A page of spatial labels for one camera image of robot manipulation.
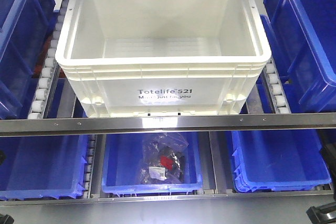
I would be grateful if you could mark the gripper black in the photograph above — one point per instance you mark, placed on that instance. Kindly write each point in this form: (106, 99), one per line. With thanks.
(325, 213)
(5, 219)

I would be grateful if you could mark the white plastic Totelife crate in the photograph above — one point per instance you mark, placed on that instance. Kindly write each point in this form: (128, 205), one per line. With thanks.
(128, 58)

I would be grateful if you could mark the lower right blue bin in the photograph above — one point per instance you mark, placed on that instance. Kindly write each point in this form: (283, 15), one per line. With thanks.
(277, 160)

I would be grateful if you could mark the blue bin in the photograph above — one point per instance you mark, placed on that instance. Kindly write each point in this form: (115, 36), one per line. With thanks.
(305, 31)
(43, 166)
(24, 25)
(121, 164)
(277, 160)

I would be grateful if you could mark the lower left blue bin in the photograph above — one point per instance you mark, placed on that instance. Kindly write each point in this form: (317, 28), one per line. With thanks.
(43, 166)

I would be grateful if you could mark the left white roller track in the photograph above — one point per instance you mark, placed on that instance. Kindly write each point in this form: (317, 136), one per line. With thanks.
(49, 75)

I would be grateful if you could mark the white roller track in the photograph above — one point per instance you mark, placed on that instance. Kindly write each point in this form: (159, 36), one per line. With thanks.
(278, 100)
(49, 75)

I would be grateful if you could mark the lower roller track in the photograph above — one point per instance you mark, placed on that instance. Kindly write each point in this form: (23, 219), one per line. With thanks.
(90, 155)

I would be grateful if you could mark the lower middle blue bin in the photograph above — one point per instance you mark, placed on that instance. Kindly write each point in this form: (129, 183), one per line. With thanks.
(121, 164)

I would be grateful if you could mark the right white roller track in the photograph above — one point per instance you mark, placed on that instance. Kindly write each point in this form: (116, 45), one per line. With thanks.
(278, 100)

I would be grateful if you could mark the plastic bag of parts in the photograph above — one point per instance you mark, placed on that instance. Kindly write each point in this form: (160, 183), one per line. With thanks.
(163, 159)

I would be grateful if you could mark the upper right blue bin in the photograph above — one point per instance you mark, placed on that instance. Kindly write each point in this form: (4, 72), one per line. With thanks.
(305, 31)

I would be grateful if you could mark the upper left blue bin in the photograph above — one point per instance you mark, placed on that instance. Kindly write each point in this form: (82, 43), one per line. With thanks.
(24, 25)

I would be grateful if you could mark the lower metal shelf rail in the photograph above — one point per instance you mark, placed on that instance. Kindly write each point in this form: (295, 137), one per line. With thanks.
(264, 208)

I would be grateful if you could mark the metal shelf rail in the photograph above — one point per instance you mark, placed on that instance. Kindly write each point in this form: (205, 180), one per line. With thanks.
(264, 208)
(241, 122)

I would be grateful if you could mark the metal shelf front rail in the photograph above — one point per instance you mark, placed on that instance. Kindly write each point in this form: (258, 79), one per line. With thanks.
(241, 122)

